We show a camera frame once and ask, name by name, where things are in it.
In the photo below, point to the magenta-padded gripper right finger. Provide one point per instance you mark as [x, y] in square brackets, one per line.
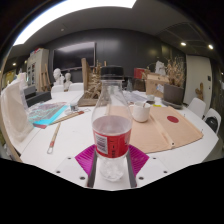
[139, 160]

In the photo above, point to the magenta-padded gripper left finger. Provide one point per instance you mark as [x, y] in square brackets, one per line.
[85, 160]

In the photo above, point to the clear bottle with red label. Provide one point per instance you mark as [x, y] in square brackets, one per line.
[111, 140]

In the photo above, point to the paintbrush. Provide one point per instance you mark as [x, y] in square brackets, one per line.
[54, 136]
[66, 117]

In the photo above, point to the white mug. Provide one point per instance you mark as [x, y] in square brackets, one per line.
[140, 112]

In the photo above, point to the flat round red coaster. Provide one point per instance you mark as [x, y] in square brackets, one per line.
[173, 119]

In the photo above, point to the small ink jar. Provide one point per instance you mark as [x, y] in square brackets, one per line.
[74, 107]

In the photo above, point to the yellow marker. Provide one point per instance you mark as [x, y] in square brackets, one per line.
[157, 105]

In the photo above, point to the colourful painting sheet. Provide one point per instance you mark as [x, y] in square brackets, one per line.
[45, 113]

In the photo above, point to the grey plant saucer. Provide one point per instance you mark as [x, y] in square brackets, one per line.
[171, 106]

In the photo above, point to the spread newspaper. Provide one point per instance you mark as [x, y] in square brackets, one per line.
[135, 97]

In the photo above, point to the small white cup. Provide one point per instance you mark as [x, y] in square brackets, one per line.
[150, 98]

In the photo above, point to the golden sculpture on wooden base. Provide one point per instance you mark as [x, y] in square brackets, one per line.
[88, 95]

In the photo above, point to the white chair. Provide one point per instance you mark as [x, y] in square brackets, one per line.
[57, 88]
[76, 87]
[213, 113]
[197, 106]

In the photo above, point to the green spray bottle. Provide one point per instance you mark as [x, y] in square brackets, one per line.
[129, 86]

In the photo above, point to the brown cardboard box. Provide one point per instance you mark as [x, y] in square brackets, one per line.
[155, 85]

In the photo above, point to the black box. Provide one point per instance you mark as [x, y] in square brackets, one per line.
[36, 96]

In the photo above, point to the white plaster bust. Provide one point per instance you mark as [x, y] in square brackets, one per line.
[58, 76]
[68, 80]

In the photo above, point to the black backpack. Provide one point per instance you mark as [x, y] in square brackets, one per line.
[212, 125]

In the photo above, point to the red box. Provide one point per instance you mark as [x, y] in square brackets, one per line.
[139, 73]

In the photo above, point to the wooden easel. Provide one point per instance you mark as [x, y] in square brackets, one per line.
[45, 76]

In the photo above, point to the white plaster statue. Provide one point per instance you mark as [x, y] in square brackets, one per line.
[160, 68]

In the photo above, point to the white shelf unit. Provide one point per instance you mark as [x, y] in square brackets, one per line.
[35, 66]

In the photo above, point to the round ceiling spotlight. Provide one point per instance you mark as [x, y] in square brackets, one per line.
[210, 47]
[183, 43]

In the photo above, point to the long ceiling light panel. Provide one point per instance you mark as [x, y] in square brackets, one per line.
[76, 8]

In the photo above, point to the black wall screen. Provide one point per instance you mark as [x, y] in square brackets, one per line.
[73, 56]

